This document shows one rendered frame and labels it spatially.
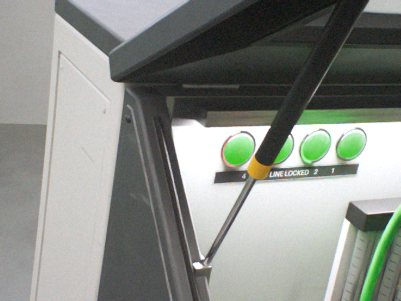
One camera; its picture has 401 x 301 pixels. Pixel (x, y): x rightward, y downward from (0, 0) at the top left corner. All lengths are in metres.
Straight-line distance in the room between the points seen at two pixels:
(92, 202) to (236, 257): 0.21
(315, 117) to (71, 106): 0.35
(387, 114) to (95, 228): 0.41
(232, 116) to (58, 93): 0.33
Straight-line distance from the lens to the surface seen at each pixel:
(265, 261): 0.99
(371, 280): 0.99
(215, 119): 0.80
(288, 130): 0.57
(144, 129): 0.76
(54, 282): 1.11
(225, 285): 0.97
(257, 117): 0.83
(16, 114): 4.65
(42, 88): 4.61
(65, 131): 1.02
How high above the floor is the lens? 1.69
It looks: 21 degrees down
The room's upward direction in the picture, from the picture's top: 10 degrees clockwise
